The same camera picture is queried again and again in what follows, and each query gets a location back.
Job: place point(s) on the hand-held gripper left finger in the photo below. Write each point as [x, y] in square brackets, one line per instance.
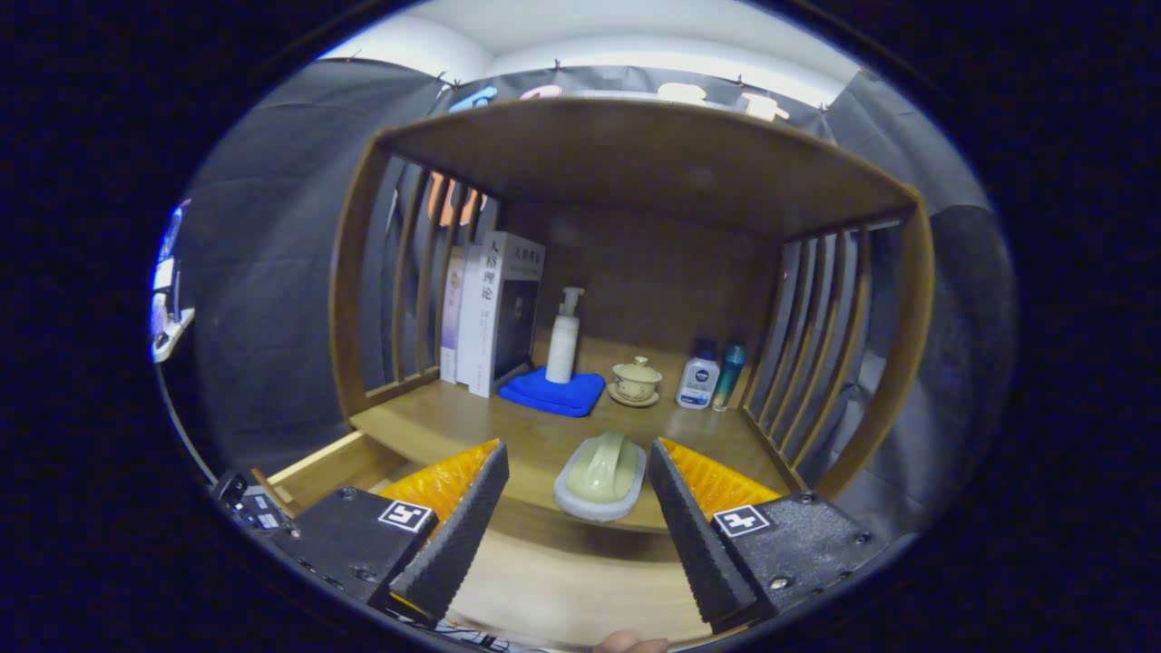
[458, 544]

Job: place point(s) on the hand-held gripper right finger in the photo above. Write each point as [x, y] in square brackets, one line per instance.
[694, 544]

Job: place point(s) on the wooden countertop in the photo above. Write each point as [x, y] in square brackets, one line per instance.
[508, 435]

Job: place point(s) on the wooden cabinet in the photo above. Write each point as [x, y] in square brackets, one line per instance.
[635, 154]

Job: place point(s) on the white bottle with blue cap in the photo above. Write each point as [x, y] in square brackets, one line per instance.
[697, 381]

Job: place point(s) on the teal slim bottle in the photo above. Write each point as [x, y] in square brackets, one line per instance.
[728, 376]

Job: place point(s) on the beige lidded teacup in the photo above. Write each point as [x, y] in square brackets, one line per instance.
[635, 381]

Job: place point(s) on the folded blue cloth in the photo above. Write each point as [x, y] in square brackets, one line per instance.
[553, 397]

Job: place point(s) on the black device box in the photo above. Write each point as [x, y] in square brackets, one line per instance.
[258, 517]

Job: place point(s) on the white pump bottle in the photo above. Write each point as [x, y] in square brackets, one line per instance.
[562, 349]

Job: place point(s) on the thin pale purple book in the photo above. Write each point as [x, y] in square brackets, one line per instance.
[451, 317]

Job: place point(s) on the thick white book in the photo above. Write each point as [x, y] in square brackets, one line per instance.
[485, 317]

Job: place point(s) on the white monitor stand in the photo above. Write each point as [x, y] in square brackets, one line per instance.
[168, 336]

